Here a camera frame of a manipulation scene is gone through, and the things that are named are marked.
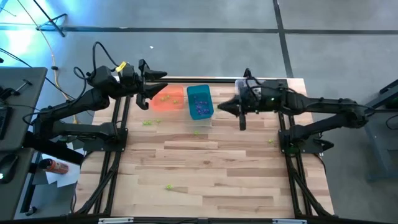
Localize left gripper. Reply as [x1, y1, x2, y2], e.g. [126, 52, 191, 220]
[132, 58, 169, 110]

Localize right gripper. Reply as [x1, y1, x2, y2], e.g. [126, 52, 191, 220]
[216, 80, 285, 131]

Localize teal plastic bin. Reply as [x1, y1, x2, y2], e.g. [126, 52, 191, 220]
[186, 84, 215, 121]

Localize orange translucent plastic bin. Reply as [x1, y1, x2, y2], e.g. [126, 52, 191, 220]
[150, 84, 185, 112]

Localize clear plastic bin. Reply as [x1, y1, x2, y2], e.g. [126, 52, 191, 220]
[234, 78, 269, 96]

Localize black tripod stand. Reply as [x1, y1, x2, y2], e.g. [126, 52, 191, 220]
[32, 0, 68, 38]

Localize black desk crossbar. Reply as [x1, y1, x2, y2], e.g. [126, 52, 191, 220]
[23, 130, 85, 166]

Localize white paper sheets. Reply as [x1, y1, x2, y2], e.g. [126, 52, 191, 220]
[42, 154, 81, 188]

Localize orange spray can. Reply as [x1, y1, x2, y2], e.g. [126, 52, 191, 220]
[38, 158, 70, 175]

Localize grey metal table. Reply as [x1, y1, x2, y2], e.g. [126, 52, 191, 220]
[341, 79, 398, 183]

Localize grey desk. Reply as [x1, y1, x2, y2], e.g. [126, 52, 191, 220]
[0, 67, 49, 152]

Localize black clamp tool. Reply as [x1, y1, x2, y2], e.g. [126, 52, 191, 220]
[0, 79, 34, 101]

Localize black keyboard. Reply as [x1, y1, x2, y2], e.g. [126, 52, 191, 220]
[0, 106, 9, 141]

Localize black computer mouse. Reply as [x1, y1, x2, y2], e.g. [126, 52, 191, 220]
[0, 154, 19, 185]

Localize black caster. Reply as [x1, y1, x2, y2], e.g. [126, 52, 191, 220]
[24, 205, 39, 217]

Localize dark desk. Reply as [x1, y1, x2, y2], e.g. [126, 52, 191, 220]
[0, 147, 35, 221]

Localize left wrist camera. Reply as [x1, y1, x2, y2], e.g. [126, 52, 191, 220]
[119, 65, 137, 86]

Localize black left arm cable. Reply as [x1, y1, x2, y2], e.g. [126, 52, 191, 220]
[21, 41, 121, 125]

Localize black aluminium table frame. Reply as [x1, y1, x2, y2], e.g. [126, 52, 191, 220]
[73, 76, 336, 224]

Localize yellow cable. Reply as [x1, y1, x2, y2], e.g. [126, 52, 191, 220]
[17, 0, 78, 124]

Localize silver metal bracket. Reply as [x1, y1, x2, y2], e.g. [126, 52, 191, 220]
[272, 218, 308, 224]
[98, 217, 134, 224]

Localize black floor cable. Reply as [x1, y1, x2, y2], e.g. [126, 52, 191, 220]
[0, 47, 77, 101]

